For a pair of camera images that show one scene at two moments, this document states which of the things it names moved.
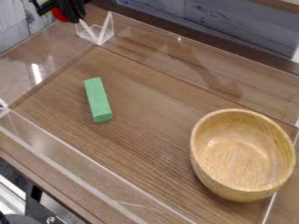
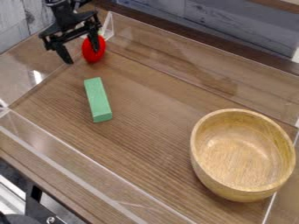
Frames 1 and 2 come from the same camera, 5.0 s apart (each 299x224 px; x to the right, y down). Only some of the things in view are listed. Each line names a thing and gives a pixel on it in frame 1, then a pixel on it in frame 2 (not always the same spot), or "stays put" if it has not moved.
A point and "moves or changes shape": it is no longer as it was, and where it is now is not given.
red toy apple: (61, 15) moves or changes shape
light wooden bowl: (244, 153) stays put
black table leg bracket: (35, 209) stays put
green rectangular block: (101, 108) stays put
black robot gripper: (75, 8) → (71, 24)
